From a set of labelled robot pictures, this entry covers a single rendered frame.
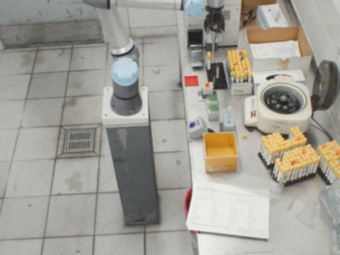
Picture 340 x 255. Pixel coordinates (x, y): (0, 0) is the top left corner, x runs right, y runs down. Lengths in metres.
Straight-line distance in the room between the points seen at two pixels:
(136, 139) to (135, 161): 0.17
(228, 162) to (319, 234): 0.44
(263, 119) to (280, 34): 0.61
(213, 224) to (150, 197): 0.86
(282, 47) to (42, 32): 2.25
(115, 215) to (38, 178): 0.61
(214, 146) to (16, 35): 2.53
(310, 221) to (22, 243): 1.73
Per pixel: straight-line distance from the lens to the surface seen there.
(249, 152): 2.03
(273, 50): 2.44
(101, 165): 3.13
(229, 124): 1.99
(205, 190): 1.87
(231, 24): 2.46
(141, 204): 2.65
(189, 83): 2.31
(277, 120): 2.02
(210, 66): 2.38
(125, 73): 2.00
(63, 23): 4.00
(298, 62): 2.32
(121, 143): 2.23
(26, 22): 4.05
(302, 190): 1.94
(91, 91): 3.64
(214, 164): 1.90
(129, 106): 2.09
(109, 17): 1.99
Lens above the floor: 2.43
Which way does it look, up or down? 48 degrees down
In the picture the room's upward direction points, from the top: 3 degrees counter-clockwise
